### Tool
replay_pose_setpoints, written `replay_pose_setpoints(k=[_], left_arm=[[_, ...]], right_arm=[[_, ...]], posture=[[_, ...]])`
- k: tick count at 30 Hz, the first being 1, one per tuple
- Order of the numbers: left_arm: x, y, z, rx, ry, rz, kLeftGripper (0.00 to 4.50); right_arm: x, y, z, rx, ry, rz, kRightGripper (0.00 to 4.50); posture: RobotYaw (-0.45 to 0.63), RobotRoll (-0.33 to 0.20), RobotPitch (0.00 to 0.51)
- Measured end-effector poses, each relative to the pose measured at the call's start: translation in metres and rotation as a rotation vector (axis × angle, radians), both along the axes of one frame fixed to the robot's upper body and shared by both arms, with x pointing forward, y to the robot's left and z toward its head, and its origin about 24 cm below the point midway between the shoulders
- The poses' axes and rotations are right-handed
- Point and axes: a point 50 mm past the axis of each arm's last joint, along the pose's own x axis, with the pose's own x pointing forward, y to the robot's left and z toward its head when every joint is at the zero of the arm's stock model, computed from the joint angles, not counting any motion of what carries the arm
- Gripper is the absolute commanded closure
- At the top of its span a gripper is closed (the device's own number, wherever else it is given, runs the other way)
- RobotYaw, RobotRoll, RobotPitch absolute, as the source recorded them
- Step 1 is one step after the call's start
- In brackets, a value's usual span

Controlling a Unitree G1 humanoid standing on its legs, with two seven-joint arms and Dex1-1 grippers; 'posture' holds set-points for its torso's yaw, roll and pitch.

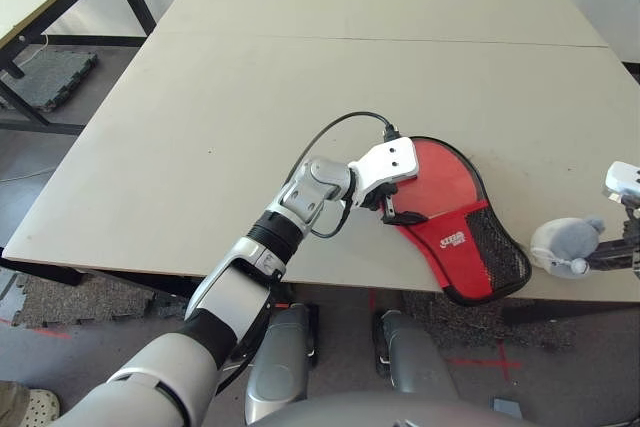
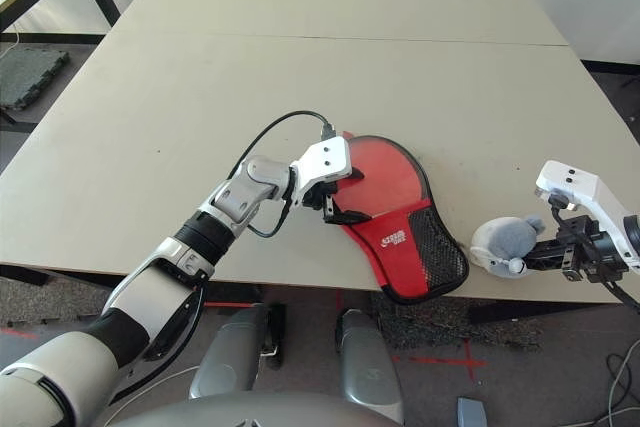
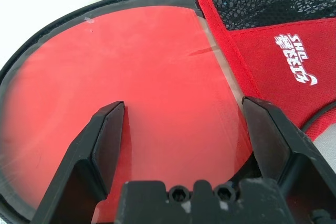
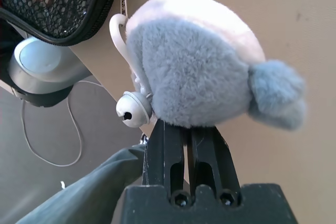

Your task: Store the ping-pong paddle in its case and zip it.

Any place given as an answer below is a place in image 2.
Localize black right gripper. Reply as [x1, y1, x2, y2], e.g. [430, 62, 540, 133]
[523, 214, 632, 284]

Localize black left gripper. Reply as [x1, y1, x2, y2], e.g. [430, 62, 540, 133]
[301, 168, 372, 226]

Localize red ping-pong paddle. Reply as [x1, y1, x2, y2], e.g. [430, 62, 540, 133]
[333, 138, 430, 221]

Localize white grey plush toy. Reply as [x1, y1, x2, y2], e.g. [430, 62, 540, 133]
[468, 213, 548, 281]

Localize red black paddle case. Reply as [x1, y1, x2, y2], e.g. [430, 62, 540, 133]
[329, 132, 472, 306]

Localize speckled grey floor mat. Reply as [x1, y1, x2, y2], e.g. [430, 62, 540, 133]
[0, 276, 122, 334]
[369, 291, 547, 354]

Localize grey robot right leg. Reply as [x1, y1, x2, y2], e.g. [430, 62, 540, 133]
[334, 308, 405, 424]

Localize grey robot leg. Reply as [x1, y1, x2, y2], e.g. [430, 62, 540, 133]
[334, 308, 405, 424]
[188, 303, 287, 401]

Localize blue grey block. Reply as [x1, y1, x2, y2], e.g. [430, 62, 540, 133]
[455, 396, 489, 427]

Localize grey robot left leg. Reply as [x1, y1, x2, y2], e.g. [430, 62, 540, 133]
[188, 303, 287, 401]

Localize grey robot torso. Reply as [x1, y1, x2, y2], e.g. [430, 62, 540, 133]
[106, 390, 402, 427]

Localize black table foot bar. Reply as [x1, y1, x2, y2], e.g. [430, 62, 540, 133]
[0, 263, 127, 292]

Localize dark foam mat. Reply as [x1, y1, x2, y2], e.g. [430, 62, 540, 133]
[0, 46, 71, 112]

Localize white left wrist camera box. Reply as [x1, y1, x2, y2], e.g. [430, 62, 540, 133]
[289, 133, 356, 209]

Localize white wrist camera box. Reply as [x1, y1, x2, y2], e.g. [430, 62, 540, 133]
[289, 133, 356, 209]
[534, 159, 640, 269]

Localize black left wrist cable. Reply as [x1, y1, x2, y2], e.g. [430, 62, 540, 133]
[226, 110, 339, 239]

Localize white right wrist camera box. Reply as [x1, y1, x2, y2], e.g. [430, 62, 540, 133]
[534, 159, 640, 269]

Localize grey floor cables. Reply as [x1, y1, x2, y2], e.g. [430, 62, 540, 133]
[605, 351, 640, 426]

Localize white floor cable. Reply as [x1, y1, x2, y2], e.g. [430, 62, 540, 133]
[96, 364, 202, 421]

